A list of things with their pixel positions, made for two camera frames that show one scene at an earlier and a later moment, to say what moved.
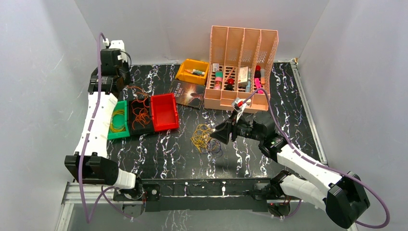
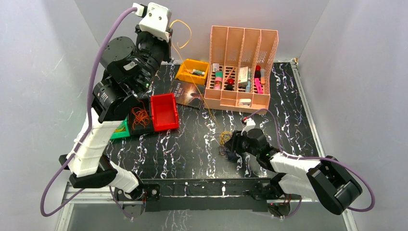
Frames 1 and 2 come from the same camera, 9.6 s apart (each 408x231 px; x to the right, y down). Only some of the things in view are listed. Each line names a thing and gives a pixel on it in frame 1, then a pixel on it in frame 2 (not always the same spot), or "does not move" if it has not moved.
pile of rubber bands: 214,147 → 229,154
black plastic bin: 141,116 does not move
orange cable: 142,116 does not move
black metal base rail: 192,195 does not move
